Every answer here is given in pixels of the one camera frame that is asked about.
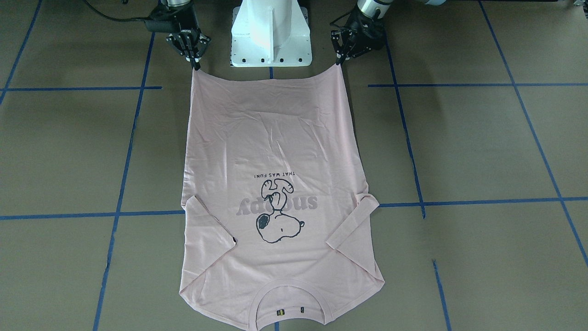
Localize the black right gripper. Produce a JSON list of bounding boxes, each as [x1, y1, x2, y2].
[[166, 6, 211, 71]]

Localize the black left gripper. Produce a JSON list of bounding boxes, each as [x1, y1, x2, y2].
[[330, 11, 386, 65]]

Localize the pink t-shirt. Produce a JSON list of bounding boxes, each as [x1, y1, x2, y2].
[[179, 65, 385, 331]]

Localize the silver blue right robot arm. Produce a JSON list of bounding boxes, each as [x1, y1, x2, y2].
[[166, 0, 211, 71]]

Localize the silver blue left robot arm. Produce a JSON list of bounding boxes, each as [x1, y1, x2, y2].
[[329, 0, 393, 65]]

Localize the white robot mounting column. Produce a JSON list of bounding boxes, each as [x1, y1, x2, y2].
[[230, 0, 312, 68]]

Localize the brown paper table cover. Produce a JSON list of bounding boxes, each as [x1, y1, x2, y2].
[[0, 0, 588, 331]]

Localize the blue tape grid lines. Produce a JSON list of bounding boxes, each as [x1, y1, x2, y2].
[[0, 0, 588, 331]]

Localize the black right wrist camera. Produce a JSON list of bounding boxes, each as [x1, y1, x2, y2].
[[144, 12, 179, 34]]

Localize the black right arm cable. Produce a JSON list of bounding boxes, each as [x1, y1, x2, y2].
[[83, 0, 152, 23]]

